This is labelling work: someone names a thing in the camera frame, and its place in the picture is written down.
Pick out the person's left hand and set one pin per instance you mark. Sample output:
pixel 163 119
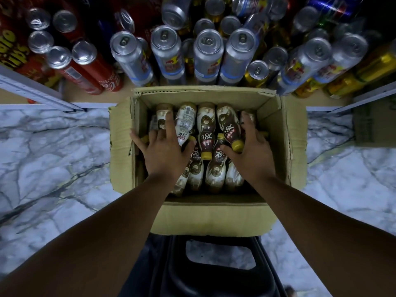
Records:
pixel 164 157

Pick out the person's right hand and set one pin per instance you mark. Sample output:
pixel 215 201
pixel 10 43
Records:
pixel 253 160

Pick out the Kopiko bottles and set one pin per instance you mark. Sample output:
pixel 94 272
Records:
pixel 207 123

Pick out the brown cardboard box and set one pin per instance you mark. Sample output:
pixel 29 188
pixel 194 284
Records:
pixel 210 219

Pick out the white metal shelving rack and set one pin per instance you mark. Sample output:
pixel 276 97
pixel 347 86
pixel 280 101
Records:
pixel 37 92

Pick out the person's left forearm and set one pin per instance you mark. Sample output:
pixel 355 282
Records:
pixel 86 244

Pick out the person's right forearm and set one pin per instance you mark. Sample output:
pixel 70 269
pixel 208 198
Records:
pixel 328 238

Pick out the person's grey trousers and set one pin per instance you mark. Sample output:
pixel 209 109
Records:
pixel 139 275

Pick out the row of silver cans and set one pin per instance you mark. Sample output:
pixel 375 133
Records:
pixel 210 55

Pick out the plain brown carton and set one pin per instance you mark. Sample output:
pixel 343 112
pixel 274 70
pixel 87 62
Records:
pixel 374 120

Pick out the black plastic stool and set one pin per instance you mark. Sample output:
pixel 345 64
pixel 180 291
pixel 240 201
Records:
pixel 216 284

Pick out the large red chips packet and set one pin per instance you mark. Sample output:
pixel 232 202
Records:
pixel 12 52

